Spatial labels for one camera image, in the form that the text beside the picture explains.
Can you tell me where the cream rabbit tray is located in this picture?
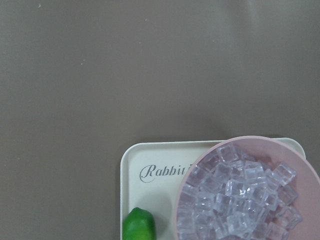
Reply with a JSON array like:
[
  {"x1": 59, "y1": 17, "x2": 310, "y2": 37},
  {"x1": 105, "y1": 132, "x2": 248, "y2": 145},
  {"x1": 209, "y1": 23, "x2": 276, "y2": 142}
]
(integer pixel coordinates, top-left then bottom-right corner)
[{"x1": 119, "y1": 137, "x2": 307, "y2": 240}]

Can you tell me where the pink bowl of ice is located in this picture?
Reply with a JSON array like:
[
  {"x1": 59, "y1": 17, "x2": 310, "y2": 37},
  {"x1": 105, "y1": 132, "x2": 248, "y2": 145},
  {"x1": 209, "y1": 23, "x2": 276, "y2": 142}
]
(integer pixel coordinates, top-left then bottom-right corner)
[{"x1": 173, "y1": 136, "x2": 320, "y2": 240}]

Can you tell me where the green lime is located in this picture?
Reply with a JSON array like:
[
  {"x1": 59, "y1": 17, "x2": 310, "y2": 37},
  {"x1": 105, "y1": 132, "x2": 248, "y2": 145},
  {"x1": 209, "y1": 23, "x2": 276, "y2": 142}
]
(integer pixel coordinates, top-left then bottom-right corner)
[{"x1": 122, "y1": 207, "x2": 157, "y2": 240}]

